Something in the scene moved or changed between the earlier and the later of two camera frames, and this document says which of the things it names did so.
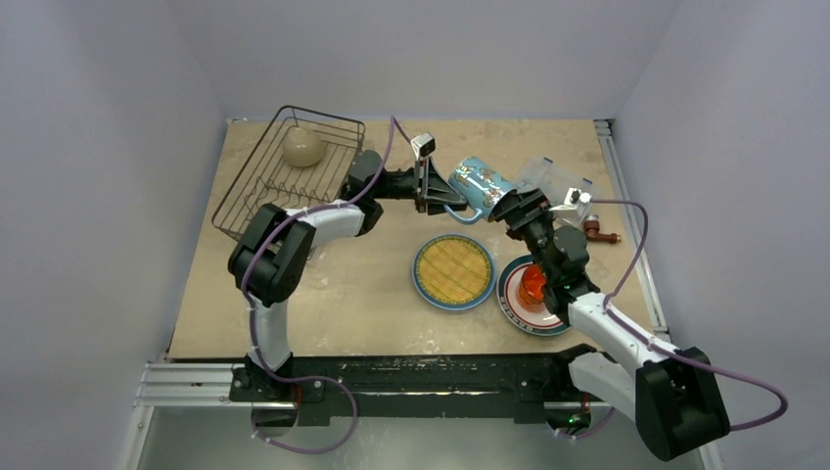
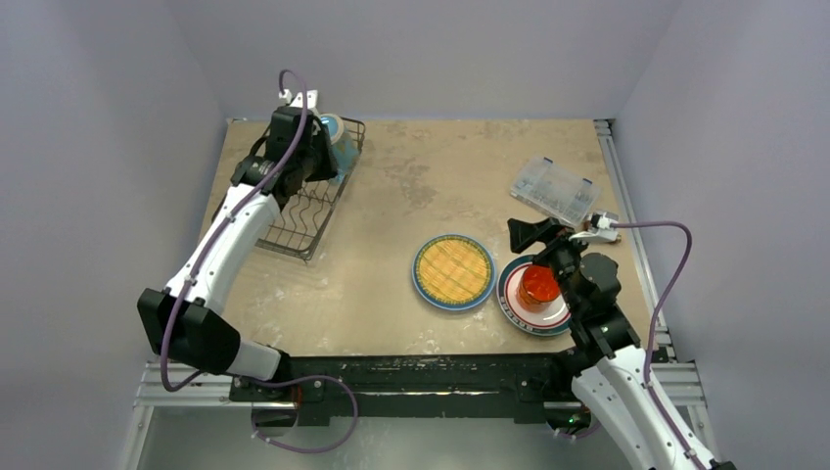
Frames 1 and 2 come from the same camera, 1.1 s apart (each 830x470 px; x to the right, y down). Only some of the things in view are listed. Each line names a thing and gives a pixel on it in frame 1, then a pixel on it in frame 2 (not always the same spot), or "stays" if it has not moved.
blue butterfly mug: x=481 y=185 to x=344 y=144
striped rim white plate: x=542 y=323 stays
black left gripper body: x=398 y=185 to x=317 y=161
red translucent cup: x=531 y=289 stays
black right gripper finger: x=519 y=206 to x=523 y=234
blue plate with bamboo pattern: x=453 y=271 stays
